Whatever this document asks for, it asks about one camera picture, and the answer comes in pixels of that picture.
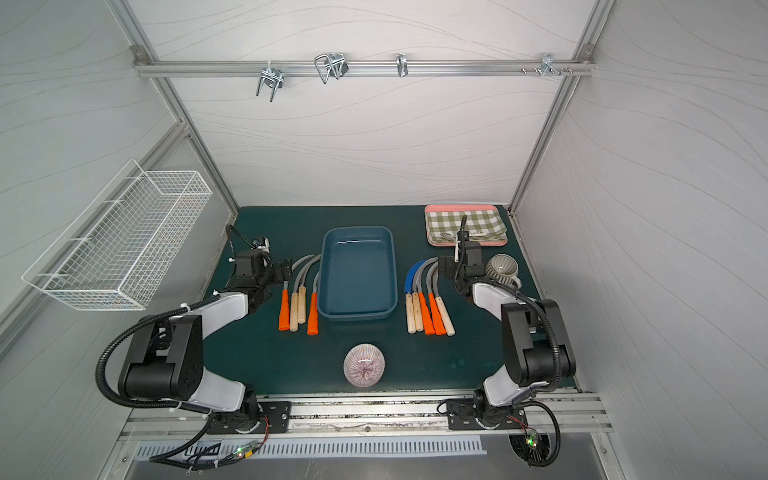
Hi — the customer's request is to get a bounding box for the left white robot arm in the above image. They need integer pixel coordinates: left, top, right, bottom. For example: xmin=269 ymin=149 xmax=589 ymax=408
xmin=94 ymin=225 xmax=292 ymax=434

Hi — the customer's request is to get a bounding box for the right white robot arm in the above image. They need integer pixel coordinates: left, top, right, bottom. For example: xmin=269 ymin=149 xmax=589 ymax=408
xmin=438 ymin=215 xmax=575 ymax=430

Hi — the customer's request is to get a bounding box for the blue plastic storage box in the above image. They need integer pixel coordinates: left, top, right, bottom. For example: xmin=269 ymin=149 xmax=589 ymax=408
xmin=317 ymin=226 xmax=398 ymax=322

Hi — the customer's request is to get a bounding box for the striped ceramic mug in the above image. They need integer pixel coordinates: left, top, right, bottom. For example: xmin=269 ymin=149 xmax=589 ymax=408
xmin=485 ymin=253 xmax=522 ymax=290

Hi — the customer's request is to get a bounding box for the green checkered cloth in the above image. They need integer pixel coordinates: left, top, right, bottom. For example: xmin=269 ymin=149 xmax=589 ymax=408
xmin=425 ymin=210 xmax=507 ymax=245

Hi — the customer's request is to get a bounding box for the pink tray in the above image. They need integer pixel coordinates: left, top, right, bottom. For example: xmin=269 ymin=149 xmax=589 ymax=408
xmin=424 ymin=204 xmax=508 ymax=247

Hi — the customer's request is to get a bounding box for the orange sickle beside box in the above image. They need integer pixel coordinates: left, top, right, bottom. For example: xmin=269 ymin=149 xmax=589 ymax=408
xmin=307 ymin=272 xmax=320 ymax=336

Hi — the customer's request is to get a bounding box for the purple striped bowl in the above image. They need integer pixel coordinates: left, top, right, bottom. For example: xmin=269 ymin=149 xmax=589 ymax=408
xmin=343 ymin=343 xmax=386 ymax=388

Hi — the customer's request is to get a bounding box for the metal clamp hook left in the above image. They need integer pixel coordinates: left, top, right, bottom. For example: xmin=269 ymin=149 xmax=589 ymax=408
xmin=256 ymin=65 xmax=284 ymax=102

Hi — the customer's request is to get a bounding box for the aluminium crossbar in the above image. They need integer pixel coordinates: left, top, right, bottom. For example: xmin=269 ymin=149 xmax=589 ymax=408
xmin=134 ymin=57 xmax=597 ymax=78

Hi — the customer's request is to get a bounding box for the metal U-bolt hook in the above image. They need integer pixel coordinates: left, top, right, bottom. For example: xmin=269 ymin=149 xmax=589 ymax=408
xmin=313 ymin=53 xmax=349 ymax=84

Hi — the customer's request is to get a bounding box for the white wire basket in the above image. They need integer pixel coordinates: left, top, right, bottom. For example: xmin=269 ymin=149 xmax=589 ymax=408
xmin=21 ymin=160 xmax=212 ymax=311

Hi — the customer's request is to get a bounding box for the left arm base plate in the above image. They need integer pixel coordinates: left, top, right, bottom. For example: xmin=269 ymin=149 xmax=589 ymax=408
xmin=207 ymin=400 xmax=292 ymax=435

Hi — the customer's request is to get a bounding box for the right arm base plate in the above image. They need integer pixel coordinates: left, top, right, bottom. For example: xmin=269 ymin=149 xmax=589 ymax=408
xmin=436 ymin=398 xmax=528 ymax=431

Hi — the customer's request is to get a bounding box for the aluminium front rail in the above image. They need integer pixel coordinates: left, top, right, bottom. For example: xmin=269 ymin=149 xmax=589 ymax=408
xmin=119 ymin=389 xmax=613 ymax=438

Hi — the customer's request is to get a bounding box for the slotted cable duct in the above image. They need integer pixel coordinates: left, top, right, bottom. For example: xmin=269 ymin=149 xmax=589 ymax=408
xmin=133 ymin=435 xmax=487 ymax=461

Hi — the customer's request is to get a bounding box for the small metal ring hook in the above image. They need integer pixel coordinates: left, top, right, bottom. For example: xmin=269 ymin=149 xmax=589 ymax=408
xmin=395 ymin=53 xmax=408 ymax=78

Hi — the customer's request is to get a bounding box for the metal bracket hook right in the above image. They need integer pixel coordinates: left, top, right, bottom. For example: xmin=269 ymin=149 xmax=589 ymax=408
xmin=520 ymin=54 xmax=572 ymax=77

